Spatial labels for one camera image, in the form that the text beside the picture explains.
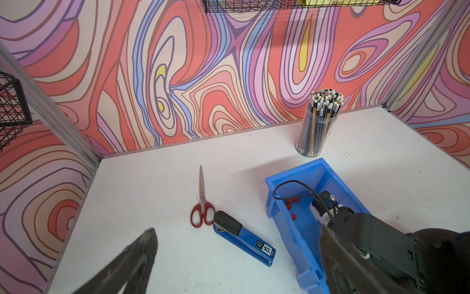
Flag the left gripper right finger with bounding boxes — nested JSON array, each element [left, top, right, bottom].
[[319, 225, 404, 294]]

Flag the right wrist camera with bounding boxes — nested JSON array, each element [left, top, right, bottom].
[[310, 191, 340, 224]]

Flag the black wire basket wall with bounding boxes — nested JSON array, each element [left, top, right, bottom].
[[200, 0, 401, 13], [1, 72, 33, 151]]

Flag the blue plastic parts bin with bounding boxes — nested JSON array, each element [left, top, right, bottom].
[[266, 158, 369, 294]]

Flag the mesh pencil cup with pencils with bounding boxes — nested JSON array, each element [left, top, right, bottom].
[[295, 88, 345, 158]]

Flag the black wire basket left wall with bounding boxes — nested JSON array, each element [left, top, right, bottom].
[[1, 72, 33, 151]]

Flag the black wire basket back wall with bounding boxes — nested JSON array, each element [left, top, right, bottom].
[[200, 0, 401, 13]]

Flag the red handled scissors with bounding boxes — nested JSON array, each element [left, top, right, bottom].
[[190, 166, 215, 229]]

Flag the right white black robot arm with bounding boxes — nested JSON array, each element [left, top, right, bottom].
[[319, 210, 470, 294]]

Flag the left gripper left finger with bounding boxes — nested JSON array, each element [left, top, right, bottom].
[[75, 228, 158, 294]]

